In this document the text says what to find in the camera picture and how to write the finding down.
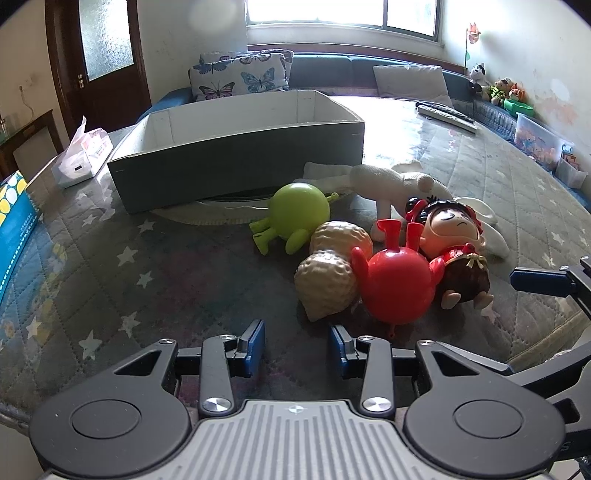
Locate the red round rubber toy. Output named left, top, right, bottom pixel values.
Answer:
left=351, top=219, right=445, bottom=325

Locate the girl doll red dress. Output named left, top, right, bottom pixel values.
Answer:
left=405, top=197, right=494, bottom=310

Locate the green round rubber toy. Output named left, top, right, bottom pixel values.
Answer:
left=249, top=182, right=339, bottom=255

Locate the white plush rabbit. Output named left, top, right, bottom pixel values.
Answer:
left=297, top=162, right=510, bottom=258

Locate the small clear container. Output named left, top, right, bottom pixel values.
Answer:
left=555, top=159, right=588, bottom=189

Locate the clear plastic toy bin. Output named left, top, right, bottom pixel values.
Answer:
left=514, top=113, right=574, bottom=170

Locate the round woven placemat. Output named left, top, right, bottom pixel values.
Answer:
left=151, top=199, right=269, bottom=226

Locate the grey star quilted tablecloth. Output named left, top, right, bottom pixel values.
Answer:
left=1, top=97, right=590, bottom=429

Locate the grey remote control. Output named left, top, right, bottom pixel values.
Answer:
left=416, top=105, right=478, bottom=134

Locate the green toy tub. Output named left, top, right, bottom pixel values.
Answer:
left=503, top=98, right=535, bottom=117

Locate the brown plush toy group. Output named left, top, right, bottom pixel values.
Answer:
left=489, top=77, right=526, bottom=106

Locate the black remote control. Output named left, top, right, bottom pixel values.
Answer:
left=416, top=101, right=475, bottom=123

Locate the grey cardboard box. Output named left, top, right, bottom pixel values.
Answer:
left=107, top=90, right=366, bottom=214

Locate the black white plush toy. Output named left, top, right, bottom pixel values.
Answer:
left=469, top=63, right=490, bottom=101

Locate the grey plain pillow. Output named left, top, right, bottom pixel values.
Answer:
left=373, top=64, right=453, bottom=107

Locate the tissue pack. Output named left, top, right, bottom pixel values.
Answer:
left=51, top=117, right=113, bottom=189

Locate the orange pinwheel flower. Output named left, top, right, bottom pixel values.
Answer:
left=464, top=22, right=481, bottom=70

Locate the blue yellow dotted box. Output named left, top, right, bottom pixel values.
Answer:
left=0, top=170, right=39, bottom=299

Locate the butterfly print pillow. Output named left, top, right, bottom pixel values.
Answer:
left=188, top=49, right=294, bottom=101

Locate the blue sofa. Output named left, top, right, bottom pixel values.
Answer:
left=138, top=51, right=518, bottom=139

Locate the window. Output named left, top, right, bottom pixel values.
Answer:
left=245, top=0, right=442, bottom=40

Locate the dark wooden door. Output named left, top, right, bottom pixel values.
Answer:
left=44, top=0, right=151, bottom=136

